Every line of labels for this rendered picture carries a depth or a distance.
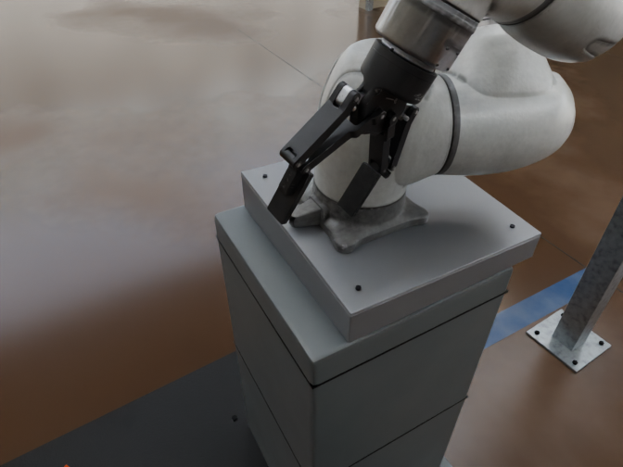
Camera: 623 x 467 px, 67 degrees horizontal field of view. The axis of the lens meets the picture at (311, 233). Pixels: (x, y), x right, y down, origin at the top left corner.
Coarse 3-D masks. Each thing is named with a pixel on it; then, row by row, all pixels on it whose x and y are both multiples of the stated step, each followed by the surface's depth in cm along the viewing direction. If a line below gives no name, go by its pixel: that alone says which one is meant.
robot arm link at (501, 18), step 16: (448, 0) 43; (464, 0) 43; (480, 0) 43; (496, 0) 44; (512, 0) 44; (528, 0) 45; (544, 0) 45; (480, 16) 45; (496, 16) 47; (512, 16) 47; (528, 16) 47
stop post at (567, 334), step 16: (608, 224) 136; (608, 240) 138; (592, 256) 144; (608, 256) 139; (592, 272) 145; (608, 272) 141; (576, 288) 153; (592, 288) 147; (608, 288) 144; (576, 304) 155; (592, 304) 149; (544, 320) 173; (560, 320) 162; (576, 320) 157; (592, 320) 155; (544, 336) 168; (560, 336) 165; (576, 336) 159; (592, 336) 168; (560, 352) 162; (576, 352) 162; (592, 352) 162; (576, 368) 157
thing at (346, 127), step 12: (348, 120) 51; (372, 120) 50; (336, 132) 50; (348, 132) 50; (360, 132) 50; (324, 144) 50; (336, 144) 50; (312, 156) 50; (324, 156) 50; (300, 168) 49; (312, 168) 50
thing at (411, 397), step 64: (256, 256) 83; (256, 320) 88; (320, 320) 72; (448, 320) 79; (256, 384) 108; (320, 384) 70; (384, 384) 81; (448, 384) 96; (320, 448) 83; (384, 448) 98
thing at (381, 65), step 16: (384, 48) 47; (368, 64) 49; (384, 64) 47; (400, 64) 47; (368, 80) 49; (384, 80) 48; (400, 80) 47; (416, 80) 47; (432, 80) 49; (368, 96) 49; (384, 96) 50; (400, 96) 48; (416, 96) 49; (352, 112) 51; (368, 112) 50; (400, 112) 54; (384, 128) 54
